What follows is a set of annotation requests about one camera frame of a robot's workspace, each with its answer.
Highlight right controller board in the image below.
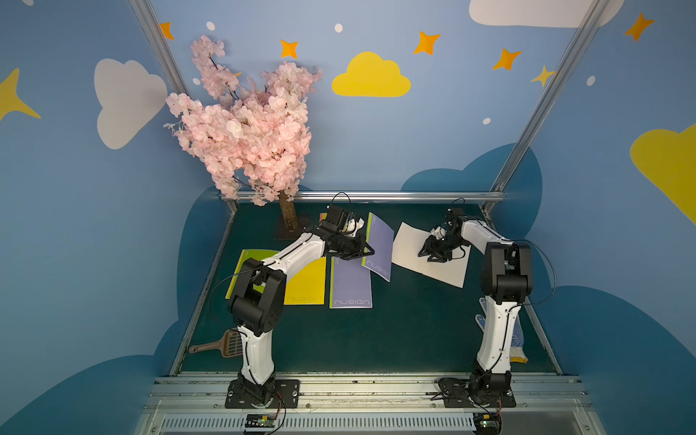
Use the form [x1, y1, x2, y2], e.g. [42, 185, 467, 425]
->
[473, 413, 502, 435]

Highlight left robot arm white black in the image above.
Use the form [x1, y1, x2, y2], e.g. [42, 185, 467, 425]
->
[228, 227, 374, 407]

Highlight controller board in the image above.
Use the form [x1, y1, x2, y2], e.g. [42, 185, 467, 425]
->
[473, 413, 502, 435]
[244, 414, 277, 431]

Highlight small notebook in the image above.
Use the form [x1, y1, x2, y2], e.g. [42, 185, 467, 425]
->
[391, 222, 471, 288]

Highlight left controller board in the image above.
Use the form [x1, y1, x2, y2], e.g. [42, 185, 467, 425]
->
[244, 414, 277, 431]

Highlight brown litter scoop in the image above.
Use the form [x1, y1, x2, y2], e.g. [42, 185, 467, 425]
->
[188, 329, 243, 359]

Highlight pink cherry blossom tree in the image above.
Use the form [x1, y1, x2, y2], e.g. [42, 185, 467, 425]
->
[166, 36, 323, 232]

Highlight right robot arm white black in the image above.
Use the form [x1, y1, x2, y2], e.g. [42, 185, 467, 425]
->
[418, 208, 533, 400]

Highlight green cover notebook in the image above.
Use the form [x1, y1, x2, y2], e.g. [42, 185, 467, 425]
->
[225, 248, 281, 301]

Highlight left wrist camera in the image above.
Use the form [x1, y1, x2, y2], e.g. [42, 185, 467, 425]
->
[323, 204, 364, 237]

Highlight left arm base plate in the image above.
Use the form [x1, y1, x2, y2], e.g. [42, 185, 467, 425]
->
[224, 377, 300, 409]

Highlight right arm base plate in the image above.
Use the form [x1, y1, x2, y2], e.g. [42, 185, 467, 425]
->
[437, 375, 518, 410]

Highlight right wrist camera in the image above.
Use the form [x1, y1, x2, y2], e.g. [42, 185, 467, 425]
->
[430, 208, 466, 240]

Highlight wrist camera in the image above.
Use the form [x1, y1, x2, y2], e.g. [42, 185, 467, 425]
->
[323, 204, 364, 237]
[430, 208, 466, 240]

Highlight aluminium rail back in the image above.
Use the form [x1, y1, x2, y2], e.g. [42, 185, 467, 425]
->
[221, 189, 506, 205]

